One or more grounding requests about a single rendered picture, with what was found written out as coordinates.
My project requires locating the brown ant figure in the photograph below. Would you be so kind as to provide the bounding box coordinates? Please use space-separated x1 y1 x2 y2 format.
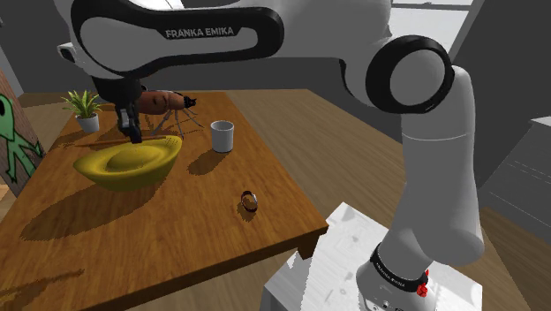
138 89 206 140

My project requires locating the small dark ring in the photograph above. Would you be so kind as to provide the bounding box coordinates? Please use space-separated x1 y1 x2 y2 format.
239 190 260 214

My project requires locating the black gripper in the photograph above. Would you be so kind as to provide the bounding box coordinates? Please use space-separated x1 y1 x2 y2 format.
92 77 144 145

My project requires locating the grey cabinet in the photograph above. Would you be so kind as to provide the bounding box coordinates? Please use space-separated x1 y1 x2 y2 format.
478 115 551 245

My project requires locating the wooden table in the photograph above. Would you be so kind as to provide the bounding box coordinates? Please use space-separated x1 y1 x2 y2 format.
0 90 330 311

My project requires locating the pale grey robot stand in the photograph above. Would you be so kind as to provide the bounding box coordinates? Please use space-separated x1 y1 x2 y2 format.
264 201 484 311

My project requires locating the green plant in white pot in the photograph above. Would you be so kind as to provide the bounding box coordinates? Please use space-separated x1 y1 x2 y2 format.
61 88 104 134

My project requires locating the yellow ingot-shaped bowl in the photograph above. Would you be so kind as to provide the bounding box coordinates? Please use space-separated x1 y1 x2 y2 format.
72 134 184 193

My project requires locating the green alien wall picture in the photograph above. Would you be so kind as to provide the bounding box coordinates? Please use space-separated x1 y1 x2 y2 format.
0 93 45 185

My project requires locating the white cup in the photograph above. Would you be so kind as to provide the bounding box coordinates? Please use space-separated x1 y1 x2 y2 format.
209 119 236 155

